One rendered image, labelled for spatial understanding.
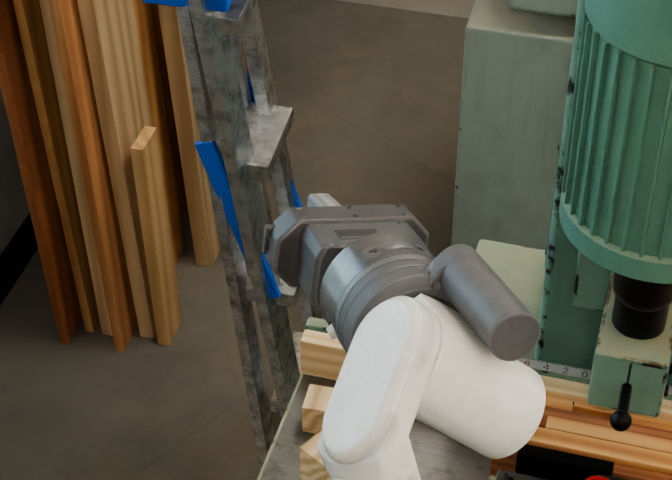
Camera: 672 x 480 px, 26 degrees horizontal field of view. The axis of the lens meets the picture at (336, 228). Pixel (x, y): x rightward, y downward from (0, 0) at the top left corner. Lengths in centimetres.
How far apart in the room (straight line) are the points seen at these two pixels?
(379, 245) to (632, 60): 28
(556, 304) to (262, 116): 72
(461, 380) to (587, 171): 39
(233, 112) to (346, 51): 171
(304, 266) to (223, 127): 103
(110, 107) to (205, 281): 59
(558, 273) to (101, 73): 117
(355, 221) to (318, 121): 245
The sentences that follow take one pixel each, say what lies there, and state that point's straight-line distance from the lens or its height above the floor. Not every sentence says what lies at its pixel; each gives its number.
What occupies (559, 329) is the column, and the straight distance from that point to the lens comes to 169.
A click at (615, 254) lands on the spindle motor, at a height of 122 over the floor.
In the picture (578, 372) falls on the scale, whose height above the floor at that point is 96.
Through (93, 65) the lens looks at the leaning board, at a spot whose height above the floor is 64.
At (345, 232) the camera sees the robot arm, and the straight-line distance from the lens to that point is 104.
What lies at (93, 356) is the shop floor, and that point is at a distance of 293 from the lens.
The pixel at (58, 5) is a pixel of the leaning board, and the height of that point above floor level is 79.
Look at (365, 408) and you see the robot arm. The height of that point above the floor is 139.
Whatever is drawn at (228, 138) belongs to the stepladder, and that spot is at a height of 81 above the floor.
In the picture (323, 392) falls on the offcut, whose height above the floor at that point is 94.
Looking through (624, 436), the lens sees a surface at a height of 96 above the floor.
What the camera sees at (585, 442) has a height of 97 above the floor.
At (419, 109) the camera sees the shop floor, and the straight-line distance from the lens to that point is 355.
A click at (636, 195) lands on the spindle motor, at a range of 123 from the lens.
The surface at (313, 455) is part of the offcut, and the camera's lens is 145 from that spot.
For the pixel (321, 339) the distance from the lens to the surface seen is 156.
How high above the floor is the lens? 203
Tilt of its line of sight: 40 degrees down
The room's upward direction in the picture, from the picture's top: straight up
